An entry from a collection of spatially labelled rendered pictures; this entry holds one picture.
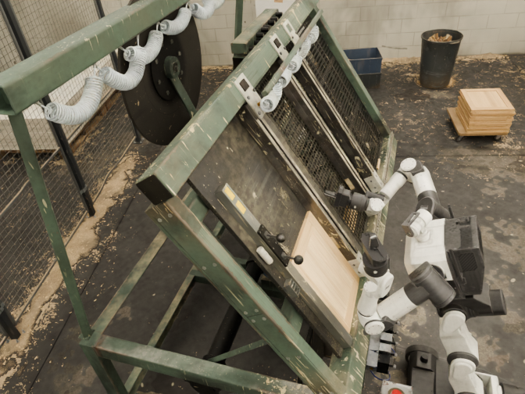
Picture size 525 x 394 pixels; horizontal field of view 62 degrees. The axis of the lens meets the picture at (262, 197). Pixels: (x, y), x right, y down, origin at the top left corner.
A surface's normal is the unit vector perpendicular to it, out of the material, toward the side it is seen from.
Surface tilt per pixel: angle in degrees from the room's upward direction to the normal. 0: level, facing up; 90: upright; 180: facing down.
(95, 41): 90
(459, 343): 90
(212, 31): 90
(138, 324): 0
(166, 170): 58
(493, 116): 90
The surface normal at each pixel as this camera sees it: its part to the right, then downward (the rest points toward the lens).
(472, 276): -0.30, 0.61
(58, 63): 0.95, 0.12
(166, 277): -0.08, -0.79
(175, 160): 0.76, -0.31
